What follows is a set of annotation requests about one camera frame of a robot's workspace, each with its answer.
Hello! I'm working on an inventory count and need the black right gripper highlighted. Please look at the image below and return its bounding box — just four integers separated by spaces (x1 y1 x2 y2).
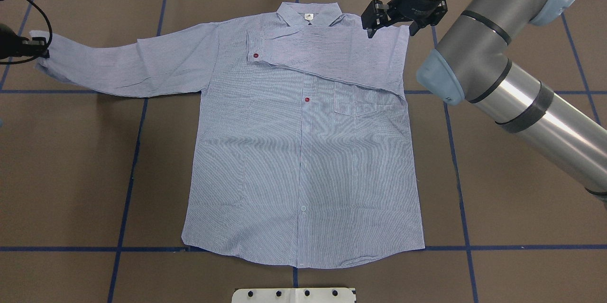
361 0 448 39

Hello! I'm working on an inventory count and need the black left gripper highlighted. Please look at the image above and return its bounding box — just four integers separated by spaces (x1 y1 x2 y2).
0 24 50 59

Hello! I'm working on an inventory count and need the blue striped button shirt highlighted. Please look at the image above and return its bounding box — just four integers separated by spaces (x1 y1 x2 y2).
36 2 425 269

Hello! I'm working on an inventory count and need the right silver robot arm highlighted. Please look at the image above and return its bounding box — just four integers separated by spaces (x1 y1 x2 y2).
361 0 607 203

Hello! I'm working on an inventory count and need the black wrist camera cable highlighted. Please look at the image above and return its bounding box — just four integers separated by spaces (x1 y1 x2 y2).
0 0 53 64

